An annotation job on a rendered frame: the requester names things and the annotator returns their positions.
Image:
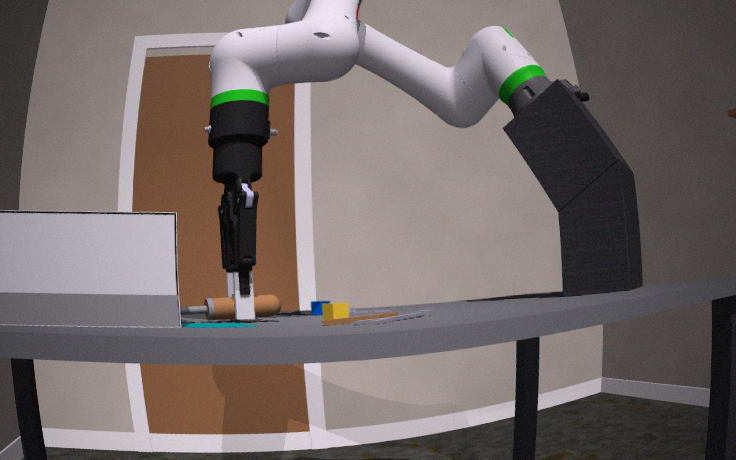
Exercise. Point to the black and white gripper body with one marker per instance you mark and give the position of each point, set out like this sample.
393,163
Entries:
234,161

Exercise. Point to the yellow cube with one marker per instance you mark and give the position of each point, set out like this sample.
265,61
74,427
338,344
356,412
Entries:
335,310

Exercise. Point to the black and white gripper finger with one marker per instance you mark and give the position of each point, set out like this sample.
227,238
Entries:
226,244
244,249

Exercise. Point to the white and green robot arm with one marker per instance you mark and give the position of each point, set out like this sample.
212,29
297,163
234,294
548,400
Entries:
324,46

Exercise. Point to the teal flat square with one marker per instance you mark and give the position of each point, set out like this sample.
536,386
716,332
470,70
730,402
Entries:
212,325

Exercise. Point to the blue cube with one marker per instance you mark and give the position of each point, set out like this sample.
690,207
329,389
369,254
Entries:
316,307

